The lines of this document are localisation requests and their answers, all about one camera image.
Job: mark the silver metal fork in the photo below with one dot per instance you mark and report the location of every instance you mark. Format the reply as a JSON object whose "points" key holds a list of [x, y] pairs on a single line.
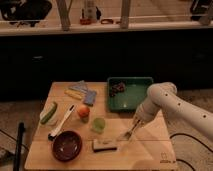
{"points": [[127, 135]]}

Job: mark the blue sponge cloth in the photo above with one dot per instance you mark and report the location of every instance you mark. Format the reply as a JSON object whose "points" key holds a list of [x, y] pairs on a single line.
{"points": [[90, 98]]}

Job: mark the green plastic tray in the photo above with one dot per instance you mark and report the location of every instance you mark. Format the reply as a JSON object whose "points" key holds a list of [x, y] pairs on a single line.
{"points": [[135, 92]]}

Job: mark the orange fruit toy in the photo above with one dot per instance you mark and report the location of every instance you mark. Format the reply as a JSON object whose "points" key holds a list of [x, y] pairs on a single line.
{"points": [[83, 110]]}

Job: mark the white bottle on ledge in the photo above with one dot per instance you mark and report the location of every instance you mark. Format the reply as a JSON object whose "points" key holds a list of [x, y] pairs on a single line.
{"points": [[90, 10]]}

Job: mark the dark red bowl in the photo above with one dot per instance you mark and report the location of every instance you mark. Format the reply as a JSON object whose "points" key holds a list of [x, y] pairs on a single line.
{"points": [[67, 146]]}

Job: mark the brown wooden block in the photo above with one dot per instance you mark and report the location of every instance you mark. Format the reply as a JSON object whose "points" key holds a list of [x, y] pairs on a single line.
{"points": [[103, 145]]}

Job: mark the white plate under cucumber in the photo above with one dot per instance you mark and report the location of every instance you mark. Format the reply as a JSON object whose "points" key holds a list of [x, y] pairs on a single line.
{"points": [[50, 118]]}

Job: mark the grey blue cloth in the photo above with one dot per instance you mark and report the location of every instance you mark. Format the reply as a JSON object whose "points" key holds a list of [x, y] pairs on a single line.
{"points": [[79, 86]]}

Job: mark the black office chair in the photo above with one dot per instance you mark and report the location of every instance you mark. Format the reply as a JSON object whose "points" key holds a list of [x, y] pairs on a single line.
{"points": [[29, 12]]}

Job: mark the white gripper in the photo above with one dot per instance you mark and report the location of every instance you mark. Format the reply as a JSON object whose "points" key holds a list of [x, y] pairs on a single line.
{"points": [[145, 113]]}

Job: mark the dark grape bunch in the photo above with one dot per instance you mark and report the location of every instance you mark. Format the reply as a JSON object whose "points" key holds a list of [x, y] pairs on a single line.
{"points": [[117, 88]]}

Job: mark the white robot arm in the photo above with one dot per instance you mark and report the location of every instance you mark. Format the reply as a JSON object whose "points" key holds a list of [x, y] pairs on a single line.
{"points": [[163, 96]]}

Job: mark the black pole stand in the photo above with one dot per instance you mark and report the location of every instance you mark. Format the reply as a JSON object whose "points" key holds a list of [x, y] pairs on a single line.
{"points": [[17, 158]]}

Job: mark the orange object on ledge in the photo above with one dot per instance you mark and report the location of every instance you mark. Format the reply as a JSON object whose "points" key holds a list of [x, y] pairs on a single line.
{"points": [[85, 21]]}

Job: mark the green cucumber toy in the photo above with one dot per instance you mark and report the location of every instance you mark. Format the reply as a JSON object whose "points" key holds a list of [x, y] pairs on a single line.
{"points": [[49, 112]]}

